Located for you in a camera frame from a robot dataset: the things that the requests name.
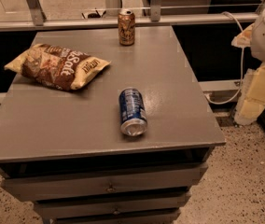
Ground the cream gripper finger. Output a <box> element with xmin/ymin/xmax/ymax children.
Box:
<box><xmin>234</xmin><ymin>63</ymin><xmax>265</xmax><ymax>125</ymax></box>
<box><xmin>231</xmin><ymin>24</ymin><xmax>253</xmax><ymax>48</ymax></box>

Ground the blue pepsi can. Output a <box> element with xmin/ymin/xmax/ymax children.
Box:
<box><xmin>119</xmin><ymin>88</ymin><xmax>147</xmax><ymax>136</ymax></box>

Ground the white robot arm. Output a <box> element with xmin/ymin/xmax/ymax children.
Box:
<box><xmin>231</xmin><ymin>8</ymin><xmax>265</xmax><ymax>125</ymax></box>

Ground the gold brown soda can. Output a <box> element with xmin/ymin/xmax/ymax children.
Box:
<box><xmin>118</xmin><ymin>9</ymin><xmax>135</xmax><ymax>46</ymax></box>

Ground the grey drawer cabinet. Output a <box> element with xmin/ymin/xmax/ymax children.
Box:
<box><xmin>0</xmin><ymin>25</ymin><xmax>227</xmax><ymax>224</ymax></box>

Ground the floor outlet with plugs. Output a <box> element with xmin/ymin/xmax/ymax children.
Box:
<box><xmin>81</xmin><ymin>9</ymin><xmax>106</xmax><ymax>19</ymax></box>

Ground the bottom grey drawer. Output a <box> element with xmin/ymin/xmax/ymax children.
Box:
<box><xmin>54</xmin><ymin>208</ymin><xmax>180</xmax><ymax>224</ymax></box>

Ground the grey drawer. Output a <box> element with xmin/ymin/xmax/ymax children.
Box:
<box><xmin>54</xmin><ymin>208</ymin><xmax>180</xmax><ymax>224</ymax></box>
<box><xmin>1</xmin><ymin>162</ymin><xmax>208</xmax><ymax>202</ymax></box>
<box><xmin>34</xmin><ymin>191</ymin><xmax>190</xmax><ymax>218</ymax></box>

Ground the brown yellow chip bag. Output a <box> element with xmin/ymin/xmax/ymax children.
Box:
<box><xmin>5</xmin><ymin>44</ymin><xmax>110</xmax><ymax>91</ymax></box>

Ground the middle grey drawer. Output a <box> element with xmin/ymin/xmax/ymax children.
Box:
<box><xmin>34</xmin><ymin>191</ymin><xmax>190</xmax><ymax>218</ymax></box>

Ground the top grey drawer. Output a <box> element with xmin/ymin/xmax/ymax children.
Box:
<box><xmin>1</xmin><ymin>162</ymin><xmax>208</xmax><ymax>202</ymax></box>

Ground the white cable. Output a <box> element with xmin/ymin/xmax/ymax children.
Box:
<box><xmin>204</xmin><ymin>11</ymin><xmax>246</xmax><ymax>105</ymax></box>

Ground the lower metal rail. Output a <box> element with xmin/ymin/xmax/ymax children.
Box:
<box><xmin>200</xmin><ymin>79</ymin><xmax>242</xmax><ymax>105</ymax></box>

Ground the metal window railing frame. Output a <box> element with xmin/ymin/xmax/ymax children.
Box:
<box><xmin>0</xmin><ymin>0</ymin><xmax>265</xmax><ymax>32</ymax></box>

